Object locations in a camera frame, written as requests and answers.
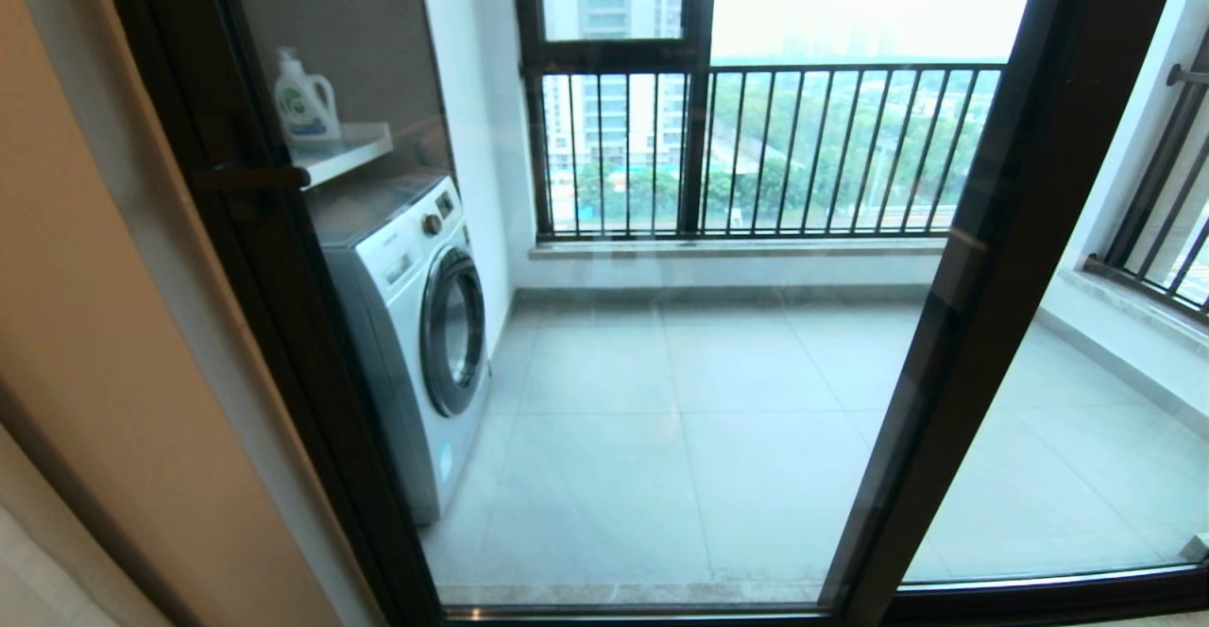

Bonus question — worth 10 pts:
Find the dark brown fixed glass door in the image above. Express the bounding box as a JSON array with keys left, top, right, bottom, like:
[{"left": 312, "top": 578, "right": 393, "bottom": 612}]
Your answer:
[{"left": 820, "top": 0, "right": 1209, "bottom": 627}]

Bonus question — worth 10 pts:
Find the black metal balcony railing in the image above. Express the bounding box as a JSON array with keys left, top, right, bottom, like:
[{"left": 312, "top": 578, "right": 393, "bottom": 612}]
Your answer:
[
  {"left": 1086, "top": 42, "right": 1209, "bottom": 326},
  {"left": 524, "top": 62, "right": 1007, "bottom": 241}
]

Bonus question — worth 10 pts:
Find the white laundry detergent bottle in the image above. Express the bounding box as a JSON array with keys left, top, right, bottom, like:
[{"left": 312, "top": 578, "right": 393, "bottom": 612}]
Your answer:
[{"left": 272, "top": 46, "right": 343, "bottom": 144}]

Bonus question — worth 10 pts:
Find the black window frame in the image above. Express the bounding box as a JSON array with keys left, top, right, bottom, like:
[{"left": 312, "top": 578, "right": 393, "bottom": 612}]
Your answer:
[{"left": 515, "top": 0, "right": 716, "bottom": 241}]

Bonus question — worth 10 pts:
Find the grey stone window sill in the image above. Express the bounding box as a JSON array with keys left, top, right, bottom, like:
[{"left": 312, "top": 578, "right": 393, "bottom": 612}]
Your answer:
[{"left": 1039, "top": 266, "right": 1209, "bottom": 356}]

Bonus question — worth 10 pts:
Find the white wall shelf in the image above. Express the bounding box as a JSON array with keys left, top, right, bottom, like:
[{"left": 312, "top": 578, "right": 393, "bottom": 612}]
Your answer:
[{"left": 291, "top": 122, "right": 394, "bottom": 192}]

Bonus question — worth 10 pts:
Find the dark brown door handle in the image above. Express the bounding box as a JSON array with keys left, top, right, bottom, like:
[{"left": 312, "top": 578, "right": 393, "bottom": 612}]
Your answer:
[{"left": 189, "top": 115, "right": 313, "bottom": 224}]

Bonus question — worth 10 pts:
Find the dark brown sliding glass door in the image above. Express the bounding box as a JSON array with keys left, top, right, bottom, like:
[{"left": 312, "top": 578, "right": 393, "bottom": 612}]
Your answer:
[{"left": 99, "top": 0, "right": 1186, "bottom": 627}]

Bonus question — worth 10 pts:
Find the white front-load washing machine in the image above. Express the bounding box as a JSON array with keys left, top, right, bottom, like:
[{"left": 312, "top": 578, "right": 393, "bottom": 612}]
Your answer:
[{"left": 307, "top": 172, "right": 492, "bottom": 526}]

